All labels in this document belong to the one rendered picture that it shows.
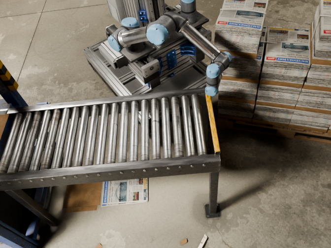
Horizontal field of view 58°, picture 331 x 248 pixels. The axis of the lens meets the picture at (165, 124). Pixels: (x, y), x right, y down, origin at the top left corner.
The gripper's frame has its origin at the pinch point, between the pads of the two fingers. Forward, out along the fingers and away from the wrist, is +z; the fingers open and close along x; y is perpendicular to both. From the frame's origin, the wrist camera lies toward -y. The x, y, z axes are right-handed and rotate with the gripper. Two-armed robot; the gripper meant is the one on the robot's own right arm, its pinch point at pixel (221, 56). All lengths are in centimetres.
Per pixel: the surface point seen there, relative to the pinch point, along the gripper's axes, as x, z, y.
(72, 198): 100, -94, -85
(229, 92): -6.8, 3.0, -37.1
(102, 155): 51, -87, -6
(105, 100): 67, -48, -5
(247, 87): -19.3, 3.6, -29.5
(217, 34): 3.9, 3.8, 14.9
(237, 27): -8.1, 3.6, 21.2
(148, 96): 40, -40, -5
